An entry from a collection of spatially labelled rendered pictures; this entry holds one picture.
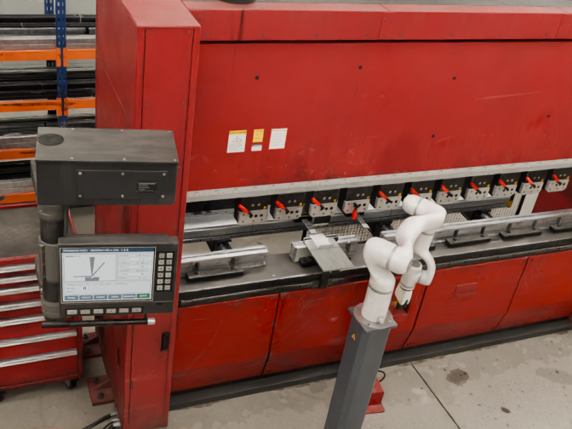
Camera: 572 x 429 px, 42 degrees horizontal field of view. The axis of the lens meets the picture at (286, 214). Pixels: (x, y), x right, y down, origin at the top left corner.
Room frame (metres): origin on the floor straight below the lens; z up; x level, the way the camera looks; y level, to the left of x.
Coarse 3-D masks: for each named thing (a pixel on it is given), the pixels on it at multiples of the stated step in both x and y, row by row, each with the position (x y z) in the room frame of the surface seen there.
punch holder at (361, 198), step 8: (344, 192) 3.45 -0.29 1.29; (352, 192) 3.44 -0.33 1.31; (360, 192) 3.46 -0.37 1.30; (368, 192) 3.49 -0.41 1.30; (344, 200) 3.44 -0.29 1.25; (352, 200) 3.45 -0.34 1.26; (360, 200) 3.47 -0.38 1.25; (368, 200) 3.49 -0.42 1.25; (344, 208) 3.43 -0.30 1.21; (352, 208) 3.45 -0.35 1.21; (360, 208) 3.47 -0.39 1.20
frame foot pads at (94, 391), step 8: (88, 336) 3.36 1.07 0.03; (96, 336) 3.32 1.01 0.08; (88, 344) 3.30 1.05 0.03; (96, 344) 3.32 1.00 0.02; (88, 352) 3.23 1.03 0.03; (96, 352) 3.25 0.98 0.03; (96, 376) 3.03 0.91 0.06; (104, 376) 3.07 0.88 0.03; (88, 384) 2.99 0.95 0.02; (96, 384) 3.00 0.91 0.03; (104, 384) 2.98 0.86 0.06; (96, 392) 2.94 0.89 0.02; (104, 392) 2.95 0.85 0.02; (96, 400) 2.88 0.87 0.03; (104, 400) 2.89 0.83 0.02; (112, 400) 2.91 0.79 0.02
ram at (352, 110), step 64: (256, 64) 3.15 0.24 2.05; (320, 64) 3.29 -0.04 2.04; (384, 64) 3.45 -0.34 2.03; (448, 64) 3.62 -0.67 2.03; (512, 64) 3.81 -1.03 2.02; (192, 128) 3.02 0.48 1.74; (256, 128) 3.17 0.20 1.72; (320, 128) 3.32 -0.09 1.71; (384, 128) 3.49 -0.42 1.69; (448, 128) 3.68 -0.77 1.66; (512, 128) 3.88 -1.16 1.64; (256, 192) 3.19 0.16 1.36
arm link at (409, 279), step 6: (414, 264) 3.24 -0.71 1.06; (420, 264) 3.25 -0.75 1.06; (414, 270) 3.20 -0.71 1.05; (420, 270) 3.23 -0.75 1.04; (402, 276) 3.25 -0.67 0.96; (408, 276) 3.21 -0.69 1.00; (414, 276) 3.21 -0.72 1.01; (420, 276) 3.21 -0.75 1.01; (402, 282) 3.23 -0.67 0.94; (408, 282) 3.21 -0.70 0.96; (414, 282) 3.21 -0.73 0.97
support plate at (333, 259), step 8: (328, 240) 3.41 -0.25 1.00; (312, 248) 3.31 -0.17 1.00; (336, 248) 3.35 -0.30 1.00; (320, 256) 3.25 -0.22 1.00; (328, 256) 3.26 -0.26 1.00; (336, 256) 3.27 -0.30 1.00; (344, 256) 3.29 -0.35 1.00; (320, 264) 3.18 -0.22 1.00; (328, 264) 3.19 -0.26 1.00; (336, 264) 3.20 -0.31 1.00; (344, 264) 3.22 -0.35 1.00
